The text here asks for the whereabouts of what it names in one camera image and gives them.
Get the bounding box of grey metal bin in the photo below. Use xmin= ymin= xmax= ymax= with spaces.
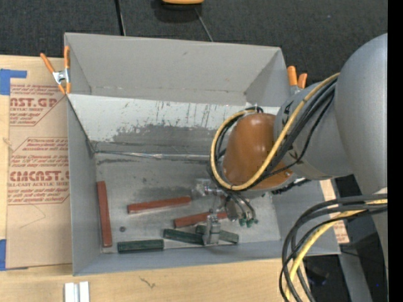
xmin=64 ymin=32 xmax=341 ymax=277

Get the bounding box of brown cardboard board, red print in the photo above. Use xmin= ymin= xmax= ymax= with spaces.
xmin=0 ymin=54 xmax=351 ymax=272

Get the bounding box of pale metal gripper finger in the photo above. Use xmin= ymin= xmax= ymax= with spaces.
xmin=202 ymin=213 xmax=222 ymax=247
xmin=191 ymin=178 xmax=221 ymax=199

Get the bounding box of red-brown flat block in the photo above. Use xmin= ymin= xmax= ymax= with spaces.
xmin=173 ymin=211 xmax=229 ymax=229
xmin=96 ymin=181 xmax=113 ymax=249
xmin=127 ymin=195 xmax=193 ymax=215

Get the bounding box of dark green flat block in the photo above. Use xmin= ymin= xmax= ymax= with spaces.
xmin=162 ymin=228 xmax=206 ymax=246
xmin=116 ymin=238 xmax=166 ymax=254
xmin=195 ymin=224 xmax=241 ymax=245

